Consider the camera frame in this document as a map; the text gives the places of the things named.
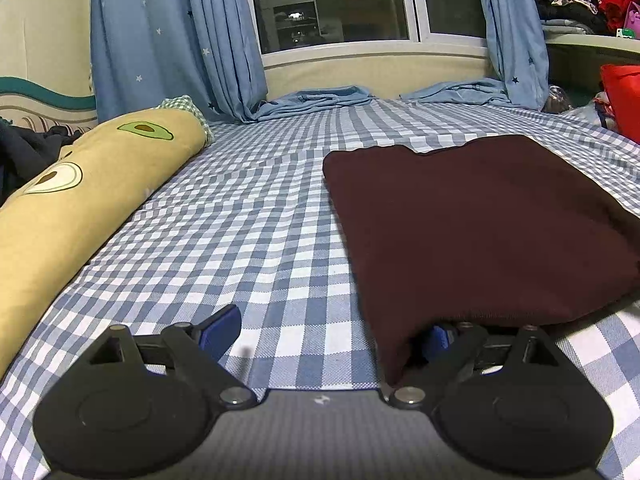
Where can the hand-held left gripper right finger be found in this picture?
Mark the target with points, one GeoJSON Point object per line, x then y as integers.
{"type": "Point", "coordinates": [440, 337]}

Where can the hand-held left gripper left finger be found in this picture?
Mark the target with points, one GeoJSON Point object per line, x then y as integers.
{"type": "Point", "coordinates": [222, 327]}

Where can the maroon knit garment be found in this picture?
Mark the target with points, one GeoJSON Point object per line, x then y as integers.
{"type": "Point", "coordinates": [475, 230]}

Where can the folded light blue clothes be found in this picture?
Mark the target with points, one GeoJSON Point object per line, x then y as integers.
{"type": "Point", "coordinates": [562, 24]}

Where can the black clothes pile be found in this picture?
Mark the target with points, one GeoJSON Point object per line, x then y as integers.
{"type": "Point", "coordinates": [570, 12]}

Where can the red clothes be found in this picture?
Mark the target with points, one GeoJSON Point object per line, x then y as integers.
{"type": "Point", "coordinates": [617, 5]}

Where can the blue white checked bed sheet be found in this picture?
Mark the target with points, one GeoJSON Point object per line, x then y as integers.
{"type": "Point", "coordinates": [240, 230]}

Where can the yellow avocado print pillow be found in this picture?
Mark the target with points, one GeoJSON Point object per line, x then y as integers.
{"type": "Point", "coordinates": [65, 210]}

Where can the clear plastic bag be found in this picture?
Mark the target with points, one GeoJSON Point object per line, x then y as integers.
{"type": "Point", "coordinates": [557, 100]}

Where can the dark cloth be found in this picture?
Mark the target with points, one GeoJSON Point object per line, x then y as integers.
{"type": "Point", "coordinates": [25, 150]}

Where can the cream teal headboard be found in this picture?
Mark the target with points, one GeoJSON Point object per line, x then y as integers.
{"type": "Point", "coordinates": [40, 105]}

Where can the blue star print curtain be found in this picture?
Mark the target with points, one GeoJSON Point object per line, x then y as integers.
{"type": "Point", "coordinates": [510, 25]}
{"type": "Point", "coordinates": [165, 35]}

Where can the red fabric bag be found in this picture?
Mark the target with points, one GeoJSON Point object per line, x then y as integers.
{"type": "Point", "coordinates": [622, 95]}

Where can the white framed window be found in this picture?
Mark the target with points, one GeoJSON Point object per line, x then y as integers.
{"type": "Point", "coordinates": [350, 15]}

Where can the green white toy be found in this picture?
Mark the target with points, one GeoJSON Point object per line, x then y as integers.
{"type": "Point", "coordinates": [626, 34]}

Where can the floral white cloth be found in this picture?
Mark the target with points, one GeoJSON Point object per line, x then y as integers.
{"type": "Point", "coordinates": [575, 0]}

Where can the purple handbag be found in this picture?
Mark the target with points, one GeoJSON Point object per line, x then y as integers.
{"type": "Point", "coordinates": [634, 17]}

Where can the white wall shelf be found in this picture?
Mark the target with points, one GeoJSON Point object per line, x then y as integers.
{"type": "Point", "coordinates": [590, 41]}

